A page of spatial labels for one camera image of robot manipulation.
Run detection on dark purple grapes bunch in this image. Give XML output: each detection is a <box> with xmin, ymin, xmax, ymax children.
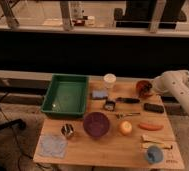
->
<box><xmin>140</xmin><ymin>84</ymin><xmax>152</xmax><ymax>97</ymax></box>

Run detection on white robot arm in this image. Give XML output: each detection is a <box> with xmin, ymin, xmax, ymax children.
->
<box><xmin>152</xmin><ymin>70</ymin><xmax>189</xmax><ymax>115</ymax></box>

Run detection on purple bowl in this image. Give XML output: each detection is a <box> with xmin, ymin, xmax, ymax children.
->
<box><xmin>83</xmin><ymin>112</ymin><xmax>110</xmax><ymax>138</ymax></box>

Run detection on red bowl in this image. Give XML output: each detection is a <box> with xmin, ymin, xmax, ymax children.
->
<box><xmin>136</xmin><ymin>80</ymin><xmax>153</xmax><ymax>98</ymax></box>

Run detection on blue sponge block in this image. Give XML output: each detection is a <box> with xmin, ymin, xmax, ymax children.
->
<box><xmin>91</xmin><ymin>90</ymin><xmax>108</xmax><ymax>100</ymax></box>

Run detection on white plastic cup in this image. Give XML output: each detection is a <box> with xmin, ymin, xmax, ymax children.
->
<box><xmin>103</xmin><ymin>73</ymin><xmax>116</xmax><ymax>89</ymax></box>

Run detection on small black box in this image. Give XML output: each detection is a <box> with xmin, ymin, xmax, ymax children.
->
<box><xmin>103</xmin><ymin>100</ymin><xmax>116</xmax><ymax>111</ymax></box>

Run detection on green plastic tray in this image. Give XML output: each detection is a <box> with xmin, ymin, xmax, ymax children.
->
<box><xmin>41</xmin><ymin>74</ymin><xmax>89</xmax><ymax>118</ymax></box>

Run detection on metal tongs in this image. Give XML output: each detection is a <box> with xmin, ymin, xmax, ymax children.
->
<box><xmin>115</xmin><ymin>113</ymin><xmax>140</xmax><ymax>119</ymax></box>

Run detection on shiny metal cup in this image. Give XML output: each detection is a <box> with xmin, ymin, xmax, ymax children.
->
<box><xmin>61</xmin><ymin>124</ymin><xmax>74</xmax><ymax>138</ymax></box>

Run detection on yellow apple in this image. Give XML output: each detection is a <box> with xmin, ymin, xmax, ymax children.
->
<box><xmin>118</xmin><ymin>121</ymin><xmax>132</xmax><ymax>135</ymax></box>

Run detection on black rectangular remote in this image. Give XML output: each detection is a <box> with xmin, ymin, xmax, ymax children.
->
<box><xmin>143</xmin><ymin>103</ymin><xmax>164</xmax><ymax>113</ymax></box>

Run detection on orange carrot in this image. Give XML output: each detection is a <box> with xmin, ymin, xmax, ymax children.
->
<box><xmin>138</xmin><ymin>123</ymin><xmax>164</xmax><ymax>131</ymax></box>

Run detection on light blue cloth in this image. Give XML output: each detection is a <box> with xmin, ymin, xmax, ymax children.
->
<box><xmin>39</xmin><ymin>135</ymin><xmax>68</xmax><ymax>158</ymax></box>

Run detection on blue round cup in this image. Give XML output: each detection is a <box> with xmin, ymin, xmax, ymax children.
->
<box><xmin>145</xmin><ymin>146</ymin><xmax>163</xmax><ymax>164</ymax></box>

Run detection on black handled knife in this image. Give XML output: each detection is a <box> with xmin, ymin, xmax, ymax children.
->
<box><xmin>116</xmin><ymin>97</ymin><xmax>140</xmax><ymax>104</ymax></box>

